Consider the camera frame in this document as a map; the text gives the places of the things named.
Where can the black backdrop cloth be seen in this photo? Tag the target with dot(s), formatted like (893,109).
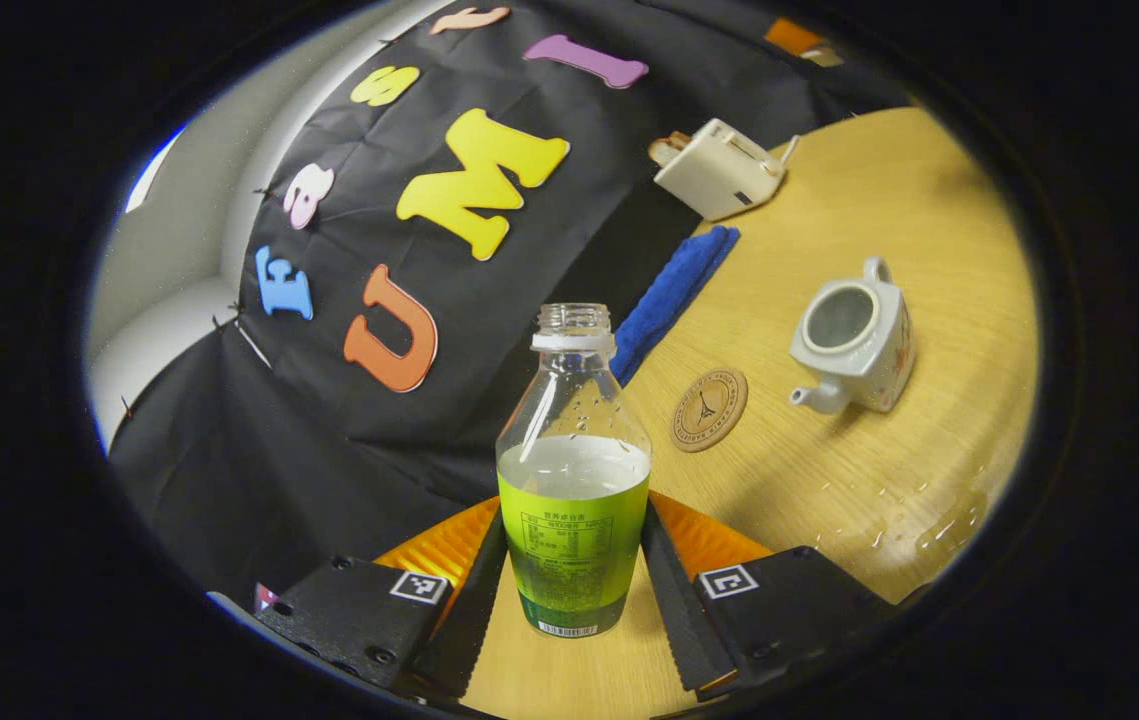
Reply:
(329,450)

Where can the white ceramic teacup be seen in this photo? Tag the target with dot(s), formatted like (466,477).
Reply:
(869,360)

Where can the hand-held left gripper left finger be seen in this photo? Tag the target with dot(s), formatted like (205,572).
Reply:
(474,620)

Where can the green label water bottle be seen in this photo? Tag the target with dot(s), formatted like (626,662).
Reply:
(574,540)

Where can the white toaster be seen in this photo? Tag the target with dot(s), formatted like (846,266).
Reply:
(719,170)

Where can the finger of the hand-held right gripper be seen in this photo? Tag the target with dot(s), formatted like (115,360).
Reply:
(791,36)

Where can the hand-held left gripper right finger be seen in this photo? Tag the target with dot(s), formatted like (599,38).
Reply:
(674,610)

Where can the bread slice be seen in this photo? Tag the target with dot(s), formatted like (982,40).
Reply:
(667,148)

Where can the blue folded cloth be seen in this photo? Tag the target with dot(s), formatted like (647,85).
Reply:
(674,290)

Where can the round brown coaster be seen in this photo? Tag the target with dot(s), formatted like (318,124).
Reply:
(709,410)

